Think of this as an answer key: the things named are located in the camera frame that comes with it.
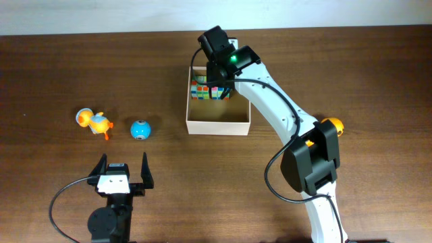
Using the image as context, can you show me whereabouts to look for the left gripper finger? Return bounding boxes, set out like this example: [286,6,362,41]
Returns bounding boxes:
[140,153,154,184]
[89,154,107,176]

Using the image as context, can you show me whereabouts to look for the rubiks cube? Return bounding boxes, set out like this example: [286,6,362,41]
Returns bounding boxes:
[209,86,224,100]
[190,76,210,100]

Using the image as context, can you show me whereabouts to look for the yellow duck toy blue cap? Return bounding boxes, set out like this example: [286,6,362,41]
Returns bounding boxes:
[76,108,114,140]

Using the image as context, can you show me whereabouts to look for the yellow dog toy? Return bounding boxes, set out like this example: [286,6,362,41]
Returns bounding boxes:
[321,117,344,137]

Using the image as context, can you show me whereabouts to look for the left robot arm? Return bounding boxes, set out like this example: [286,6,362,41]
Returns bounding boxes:
[87,153,154,243]

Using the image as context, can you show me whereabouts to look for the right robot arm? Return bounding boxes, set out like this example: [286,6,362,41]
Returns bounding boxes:
[198,26,349,242]

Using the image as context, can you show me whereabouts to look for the beige open cardboard box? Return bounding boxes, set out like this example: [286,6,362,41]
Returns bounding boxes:
[186,67,251,136]

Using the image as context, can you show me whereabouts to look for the blue ball toy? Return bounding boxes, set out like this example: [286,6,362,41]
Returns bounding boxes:
[130,120,151,140]

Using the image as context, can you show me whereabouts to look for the left black cable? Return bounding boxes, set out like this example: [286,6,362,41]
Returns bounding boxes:
[48,175,99,243]

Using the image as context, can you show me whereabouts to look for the black cable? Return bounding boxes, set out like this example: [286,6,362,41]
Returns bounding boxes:
[48,175,99,243]
[190,46,345,243]

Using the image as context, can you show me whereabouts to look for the right black cable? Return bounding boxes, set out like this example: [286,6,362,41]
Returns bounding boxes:
[190,46,345,243]

